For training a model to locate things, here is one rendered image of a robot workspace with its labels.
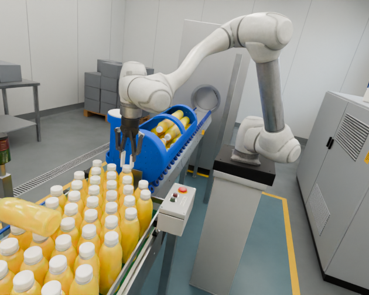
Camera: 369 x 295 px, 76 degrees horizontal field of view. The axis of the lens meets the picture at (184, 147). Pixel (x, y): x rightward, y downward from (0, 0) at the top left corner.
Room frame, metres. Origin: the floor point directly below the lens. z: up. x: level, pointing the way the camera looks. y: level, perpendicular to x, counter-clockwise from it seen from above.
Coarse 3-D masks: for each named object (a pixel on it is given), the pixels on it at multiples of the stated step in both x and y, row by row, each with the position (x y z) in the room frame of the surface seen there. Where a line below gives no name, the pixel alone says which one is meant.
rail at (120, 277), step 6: (156, 216) 0.82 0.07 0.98; (150, 228) 0.76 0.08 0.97; (144, 234) 0.70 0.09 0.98; (144, 240) 0.70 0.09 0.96; (138, 246) 0.64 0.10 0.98; (132, 252) 0.61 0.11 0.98; (132, 258) 0.60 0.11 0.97; (126, 264) 0.56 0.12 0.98; (126, 270) 0.56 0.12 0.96; (120, 276) 0.52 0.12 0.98; (114, 282) 0.49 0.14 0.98; (114, 288) 0.48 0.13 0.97; (108, 294) 0.45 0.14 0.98
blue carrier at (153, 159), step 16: (192, 112) 1.87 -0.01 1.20; (144, 128) 1.50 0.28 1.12; (192, 128) 1.72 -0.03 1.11; (128, 144) 1.10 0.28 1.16; (144, 144) 1.09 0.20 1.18; (160, 144) 1.11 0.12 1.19; (176, 144) 1.30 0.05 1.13; (128, 160) 1.10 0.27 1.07; (144, 160) 1.08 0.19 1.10; (160, 160) 1.07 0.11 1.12; (144, 176) 1.08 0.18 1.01
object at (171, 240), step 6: (168, 234) 0.79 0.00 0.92; (168, 240) 0.79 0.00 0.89; (174, 240) 0.79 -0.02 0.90; (168, 246) 0.79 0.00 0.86; (174, 246) 0.79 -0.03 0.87; (168, 252) 0.79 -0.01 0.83; (174, 252) 0.81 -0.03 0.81; (168, 258) 0.79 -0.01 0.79; (162, 264) 0.79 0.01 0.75; (168, 264) 0.79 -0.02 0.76; (162, 270) 0.79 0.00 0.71; (168, 270) 0.79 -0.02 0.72; (162, 276) 0.79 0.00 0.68; (168, 276) 0.79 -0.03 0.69; (162, 282) 0.79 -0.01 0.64; (168, 282) 0.80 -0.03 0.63; (162, 288) 0.79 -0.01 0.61; (162, 294) 0.79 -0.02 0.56
